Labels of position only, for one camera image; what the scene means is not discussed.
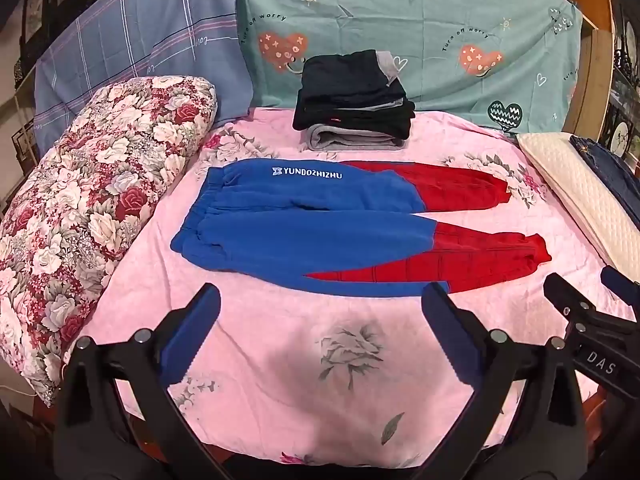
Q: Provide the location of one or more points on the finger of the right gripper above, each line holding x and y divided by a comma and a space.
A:
574, 307
622, 287

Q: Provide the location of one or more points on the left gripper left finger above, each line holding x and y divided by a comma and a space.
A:
93, 438

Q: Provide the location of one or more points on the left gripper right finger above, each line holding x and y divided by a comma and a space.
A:
524, 419

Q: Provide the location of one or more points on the blue and red pants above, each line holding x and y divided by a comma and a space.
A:
355, 229

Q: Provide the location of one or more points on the cream quilted pillow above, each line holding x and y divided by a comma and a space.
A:
601, 217

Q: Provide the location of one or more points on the dark blue jeans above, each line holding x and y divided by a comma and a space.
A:
613, 173

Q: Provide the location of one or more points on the pink floral bedsheet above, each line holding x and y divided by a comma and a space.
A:
311, 379

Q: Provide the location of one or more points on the teal heart pattern pillow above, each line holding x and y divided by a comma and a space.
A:
505, 64

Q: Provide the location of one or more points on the black folded clothes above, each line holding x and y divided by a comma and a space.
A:
357, 91

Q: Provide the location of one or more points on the grey folded garment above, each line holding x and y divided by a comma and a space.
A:
325, 138

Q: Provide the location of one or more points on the wooden headboard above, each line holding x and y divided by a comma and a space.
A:
589, 102

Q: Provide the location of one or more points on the blue plaid pillow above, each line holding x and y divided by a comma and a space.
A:
115, 40

